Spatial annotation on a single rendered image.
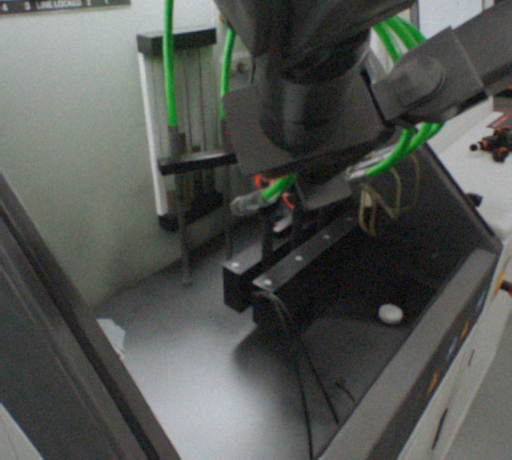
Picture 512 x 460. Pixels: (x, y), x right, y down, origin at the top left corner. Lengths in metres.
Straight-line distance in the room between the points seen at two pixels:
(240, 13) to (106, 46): 0.58
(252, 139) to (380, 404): 0.37
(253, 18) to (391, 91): 0.25
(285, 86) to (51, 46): 0.52
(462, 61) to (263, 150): 0.18
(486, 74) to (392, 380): 0.37
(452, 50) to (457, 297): 0.44
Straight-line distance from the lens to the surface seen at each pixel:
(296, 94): 0.23
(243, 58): 0.95
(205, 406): 0.71
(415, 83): 0.39
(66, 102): 0.72
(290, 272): 0.68
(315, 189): 0.49
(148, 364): 0.77
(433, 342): 0.66
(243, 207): 0.50
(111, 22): 0.75
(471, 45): 0.41
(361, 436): 0.55
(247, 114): 0.33
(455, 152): 1.19
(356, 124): 0.33
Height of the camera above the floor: 1.40
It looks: 29 degrees down
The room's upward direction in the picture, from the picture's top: straight up
